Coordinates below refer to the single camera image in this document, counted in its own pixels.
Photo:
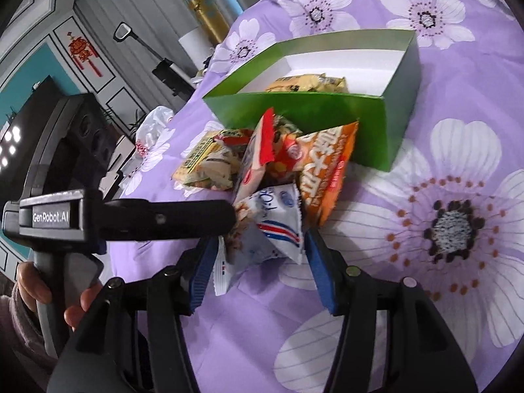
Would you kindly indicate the yellow patterned curtain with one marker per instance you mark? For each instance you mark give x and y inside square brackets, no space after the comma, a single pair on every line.
[196,4]

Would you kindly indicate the purple floral cloth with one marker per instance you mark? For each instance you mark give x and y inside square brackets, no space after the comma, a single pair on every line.
[450,102]

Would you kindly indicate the yellow snack packet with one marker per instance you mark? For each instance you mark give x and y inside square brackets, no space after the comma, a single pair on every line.
[299,83]

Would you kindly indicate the orange snack packet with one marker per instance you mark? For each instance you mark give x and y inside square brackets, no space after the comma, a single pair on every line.
[323,172]

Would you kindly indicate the pink red-edged snack packet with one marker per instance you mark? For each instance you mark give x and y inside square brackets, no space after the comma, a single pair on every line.
[249,172]

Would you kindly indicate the grey curtain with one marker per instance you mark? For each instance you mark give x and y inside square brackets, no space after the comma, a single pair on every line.
[123,0]

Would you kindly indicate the person's left forearm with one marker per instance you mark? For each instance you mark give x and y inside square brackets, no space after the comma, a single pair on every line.
[16,335]

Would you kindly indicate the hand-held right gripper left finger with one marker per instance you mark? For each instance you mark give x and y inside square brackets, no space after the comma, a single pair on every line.
[202,272]

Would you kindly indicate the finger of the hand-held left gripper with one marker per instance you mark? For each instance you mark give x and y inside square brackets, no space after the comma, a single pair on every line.
[172,217]

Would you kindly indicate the white red plastic bag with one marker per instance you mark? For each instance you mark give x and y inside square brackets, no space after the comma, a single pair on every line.
[153,125]

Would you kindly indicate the red knot wall decoration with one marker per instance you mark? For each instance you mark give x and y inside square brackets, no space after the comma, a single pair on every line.
[81,48]

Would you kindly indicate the green cardboard box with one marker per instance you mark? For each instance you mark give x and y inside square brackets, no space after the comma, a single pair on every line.
[319,114]

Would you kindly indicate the person's left hand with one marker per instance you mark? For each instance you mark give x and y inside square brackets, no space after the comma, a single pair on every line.
[28,286]

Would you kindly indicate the white floor appliance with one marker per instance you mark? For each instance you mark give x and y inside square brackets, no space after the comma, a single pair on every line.
[194,47]

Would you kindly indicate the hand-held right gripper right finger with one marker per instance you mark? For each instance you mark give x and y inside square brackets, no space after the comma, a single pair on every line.
[321,272]

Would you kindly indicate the black stick vacuum cleaner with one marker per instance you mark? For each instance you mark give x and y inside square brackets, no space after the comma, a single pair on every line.
[172,75]

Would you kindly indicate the yellow cracker packet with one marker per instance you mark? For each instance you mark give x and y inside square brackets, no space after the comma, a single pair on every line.
[204,159]

